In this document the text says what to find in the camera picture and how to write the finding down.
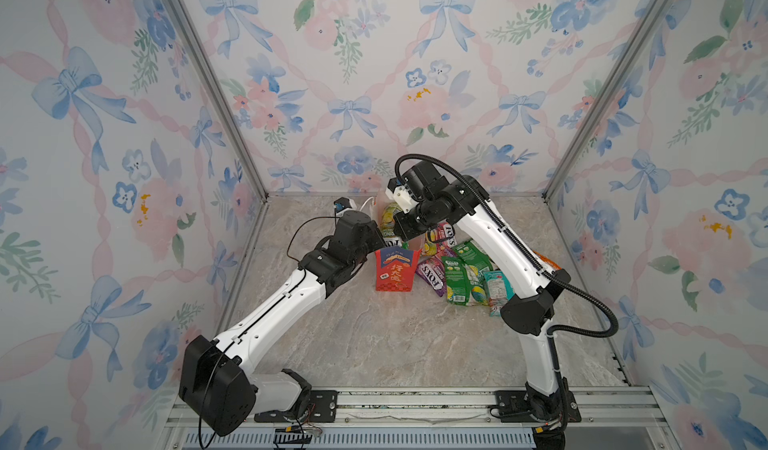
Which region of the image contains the yellow green Fox's candy bag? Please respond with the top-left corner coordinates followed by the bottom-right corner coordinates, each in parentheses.
top-left (379, 202), bottom-right (407, 248)

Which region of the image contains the red pink paper bag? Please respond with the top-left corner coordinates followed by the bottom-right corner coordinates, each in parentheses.
top-left (359, 196), bottom-right (422, 293)

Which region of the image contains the teal white snack bag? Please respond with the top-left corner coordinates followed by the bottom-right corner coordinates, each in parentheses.
top-left (483, 270), bottom-right (515, 317)

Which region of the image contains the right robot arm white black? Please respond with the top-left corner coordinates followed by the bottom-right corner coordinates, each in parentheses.
top-left (387, 154), bottom-right (569, 422)

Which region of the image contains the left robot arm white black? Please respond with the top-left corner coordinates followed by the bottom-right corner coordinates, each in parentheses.
top-left (179, 210), bottom-right (385, 437)

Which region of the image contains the pink yellow Fox's candy bag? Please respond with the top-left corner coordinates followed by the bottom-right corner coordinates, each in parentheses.
top-left (421, 222), bottom-right (457, 257)

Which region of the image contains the purple Fox's candy bag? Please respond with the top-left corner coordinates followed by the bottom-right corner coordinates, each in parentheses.
top-left (416, 255), bottom-right (446, 297)

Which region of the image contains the green snack bag small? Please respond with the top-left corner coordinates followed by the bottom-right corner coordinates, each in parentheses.
top-left (452, 240), bottom-right (494, 276)

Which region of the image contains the green lime snack bag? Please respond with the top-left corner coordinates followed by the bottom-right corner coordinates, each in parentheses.
top-left (441, 257), bottom-right (492, 306)

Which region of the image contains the orange snack bag front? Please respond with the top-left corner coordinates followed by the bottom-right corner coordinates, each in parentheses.
top-left (533, 251), bottom-right (562, 271)

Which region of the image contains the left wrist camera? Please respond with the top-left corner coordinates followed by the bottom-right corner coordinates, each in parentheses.
top-left (334, 197), bottom-right (357, 218)

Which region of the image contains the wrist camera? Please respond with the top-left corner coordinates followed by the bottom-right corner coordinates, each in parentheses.
top-left (385, 177), bottom-right (418, 213)
top-left (334, 197), bottom-right (357, 218)

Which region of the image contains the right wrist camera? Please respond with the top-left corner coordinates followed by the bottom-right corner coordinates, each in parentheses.
top-left (385, 177), bottom-right (418, 213)

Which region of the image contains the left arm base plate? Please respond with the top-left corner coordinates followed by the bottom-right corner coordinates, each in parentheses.
top-left (253, 390), bottom-right (339, 424)

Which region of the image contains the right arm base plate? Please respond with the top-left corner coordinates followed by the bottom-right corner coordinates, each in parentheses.
top-left (489, 390), bottom-right (563, 425)

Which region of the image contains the black corrugated cable conduit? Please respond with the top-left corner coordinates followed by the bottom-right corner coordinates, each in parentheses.
top-left (394, 153), bottom-right (620, 391)

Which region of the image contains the aluminium mounting rail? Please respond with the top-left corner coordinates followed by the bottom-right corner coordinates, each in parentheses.
top-left (155, 387), bottom-right (682, 449)

